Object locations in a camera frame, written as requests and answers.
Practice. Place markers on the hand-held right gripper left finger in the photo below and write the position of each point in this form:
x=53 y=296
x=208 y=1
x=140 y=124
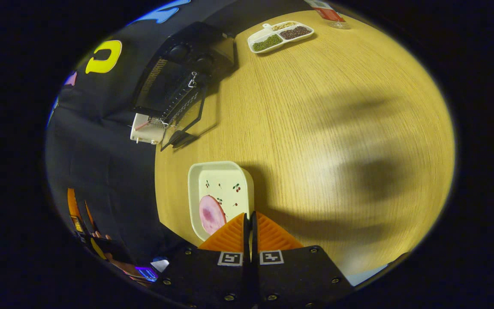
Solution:
x=212 y=279

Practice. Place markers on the cream square plate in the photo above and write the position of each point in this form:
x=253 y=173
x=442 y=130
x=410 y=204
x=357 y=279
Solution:
x=225 y=176

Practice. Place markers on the white divided dish with beans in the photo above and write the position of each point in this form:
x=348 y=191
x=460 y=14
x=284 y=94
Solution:
x=279 y=36

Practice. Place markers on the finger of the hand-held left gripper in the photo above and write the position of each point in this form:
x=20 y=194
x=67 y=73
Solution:
x=94 y=246
x=73 y=208

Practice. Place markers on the black electric oven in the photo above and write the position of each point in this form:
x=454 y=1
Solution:
x=174 y=81

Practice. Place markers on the pink ham slice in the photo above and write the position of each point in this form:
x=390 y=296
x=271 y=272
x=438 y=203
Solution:
x=212 y=214

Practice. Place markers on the white toaster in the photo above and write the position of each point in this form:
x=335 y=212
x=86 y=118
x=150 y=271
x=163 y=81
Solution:
x=146 y=131

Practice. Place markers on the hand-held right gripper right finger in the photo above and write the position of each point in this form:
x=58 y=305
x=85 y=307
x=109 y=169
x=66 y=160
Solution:
x=294 y=279

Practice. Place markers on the clear bottle with red label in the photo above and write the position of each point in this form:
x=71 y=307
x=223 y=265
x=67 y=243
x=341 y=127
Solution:
x=328 y=13

